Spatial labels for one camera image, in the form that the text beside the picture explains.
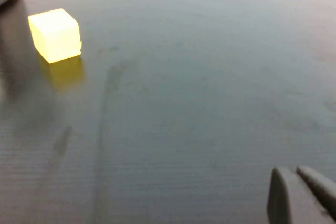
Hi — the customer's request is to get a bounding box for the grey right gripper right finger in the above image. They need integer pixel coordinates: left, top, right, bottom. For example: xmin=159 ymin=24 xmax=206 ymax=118
xmin=296 ymin=165 xmax=336 ymax=218

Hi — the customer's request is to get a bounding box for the large yellow cube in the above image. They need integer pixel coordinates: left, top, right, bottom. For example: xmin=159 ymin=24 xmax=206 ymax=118
xmin=28 ymin=8 xmax=82 ymax=65

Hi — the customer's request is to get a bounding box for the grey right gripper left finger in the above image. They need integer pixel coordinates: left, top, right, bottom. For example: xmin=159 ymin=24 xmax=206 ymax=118
xmin=267 ymin=167 xmax=334 ymax=224

